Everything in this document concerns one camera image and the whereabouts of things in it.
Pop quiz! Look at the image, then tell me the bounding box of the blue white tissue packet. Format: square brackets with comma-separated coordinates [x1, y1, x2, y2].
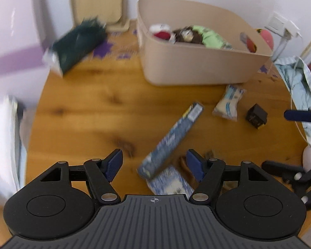
[147, 165, 194, 199]

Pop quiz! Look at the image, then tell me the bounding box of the long blue toothpaste box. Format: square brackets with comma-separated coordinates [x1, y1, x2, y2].
[137, 102, 204, 180]

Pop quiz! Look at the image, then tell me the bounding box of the green snack packet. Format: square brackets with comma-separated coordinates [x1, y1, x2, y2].
[192, 25, 233, 50]

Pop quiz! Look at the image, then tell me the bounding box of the brown furry plush toy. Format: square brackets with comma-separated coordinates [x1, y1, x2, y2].
[173, 26, 203, 45]

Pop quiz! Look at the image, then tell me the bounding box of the white plush red cap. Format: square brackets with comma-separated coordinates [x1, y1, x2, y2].
[149, 24, 176, 43]

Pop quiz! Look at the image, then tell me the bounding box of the round white power hub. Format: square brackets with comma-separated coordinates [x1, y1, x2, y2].
[302, 145, 311, 172]

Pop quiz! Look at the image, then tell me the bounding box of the light blue plastic bag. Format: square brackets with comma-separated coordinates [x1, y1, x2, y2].
[274, 56, 311, 144]

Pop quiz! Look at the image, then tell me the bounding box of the small black cube box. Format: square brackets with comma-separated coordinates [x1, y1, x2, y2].
[245, 104, 268, 129]

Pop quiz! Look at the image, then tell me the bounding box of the white blue wrapped snack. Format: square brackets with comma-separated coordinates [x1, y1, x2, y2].
[212, 85, 246, 121]

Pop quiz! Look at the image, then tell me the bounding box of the pink green plush ball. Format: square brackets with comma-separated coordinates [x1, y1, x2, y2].
[257, 28, 274, 51]

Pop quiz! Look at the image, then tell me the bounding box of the beige plastic storage bin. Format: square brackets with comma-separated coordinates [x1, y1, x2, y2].
[137, 0, 272, 85]

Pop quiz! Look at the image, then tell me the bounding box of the dark green tissue pack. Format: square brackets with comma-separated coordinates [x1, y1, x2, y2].
[43, 18, 107, 76]

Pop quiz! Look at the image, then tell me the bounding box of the white wall charger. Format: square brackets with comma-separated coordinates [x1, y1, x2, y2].
[284, 20, 301, 38]

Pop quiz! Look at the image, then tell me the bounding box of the white wall socket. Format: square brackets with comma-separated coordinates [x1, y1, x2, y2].
[265, 12, 288, 35]

